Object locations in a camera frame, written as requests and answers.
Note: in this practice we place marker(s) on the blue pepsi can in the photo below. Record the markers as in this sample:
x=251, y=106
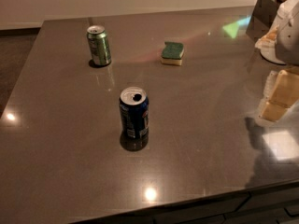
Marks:
x=134, y=109

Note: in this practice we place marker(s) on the green and yellow sponge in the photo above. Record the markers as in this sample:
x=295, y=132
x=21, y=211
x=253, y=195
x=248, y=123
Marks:
x=172, y=53

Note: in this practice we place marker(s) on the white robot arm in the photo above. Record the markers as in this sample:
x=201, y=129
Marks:
x=281, y=45

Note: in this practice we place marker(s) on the green soda can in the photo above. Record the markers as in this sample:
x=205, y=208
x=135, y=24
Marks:
x=99, y=46

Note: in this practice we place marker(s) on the dark box in corner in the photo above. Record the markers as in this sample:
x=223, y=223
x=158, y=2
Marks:
x=262, y=18

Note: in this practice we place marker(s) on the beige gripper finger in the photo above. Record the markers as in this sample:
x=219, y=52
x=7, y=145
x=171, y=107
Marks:
x=281, y=92

